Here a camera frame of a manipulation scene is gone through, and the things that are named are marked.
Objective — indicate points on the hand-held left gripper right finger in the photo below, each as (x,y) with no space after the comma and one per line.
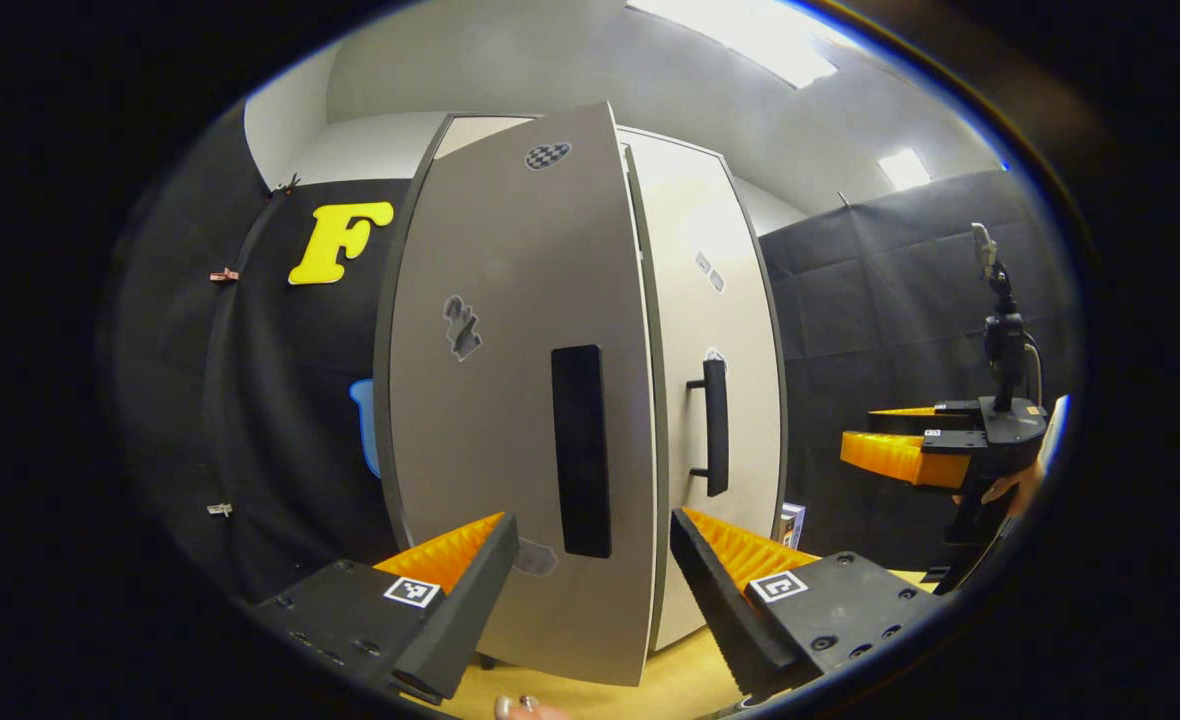
(720,610)

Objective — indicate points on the grey white cabinet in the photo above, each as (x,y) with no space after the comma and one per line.
(510,124)

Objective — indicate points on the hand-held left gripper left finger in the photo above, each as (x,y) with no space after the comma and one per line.
(460,600)

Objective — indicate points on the small ceiling light panel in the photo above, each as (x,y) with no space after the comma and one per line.
(905,168)

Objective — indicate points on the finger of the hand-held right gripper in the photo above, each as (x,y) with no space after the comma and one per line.
(925,411)
(900,458)

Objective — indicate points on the white blue book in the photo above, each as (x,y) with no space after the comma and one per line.
(793,525)

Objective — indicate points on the white cabinet door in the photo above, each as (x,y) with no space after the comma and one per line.
(710,300)
(510,450)

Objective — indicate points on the black backdrop cloth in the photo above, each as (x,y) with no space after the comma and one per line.
(250,400)
(870,300)

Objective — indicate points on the long ceiling light panel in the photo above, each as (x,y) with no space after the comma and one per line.
(750,40)

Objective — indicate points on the red cloth clip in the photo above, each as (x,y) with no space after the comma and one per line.
(224,275)

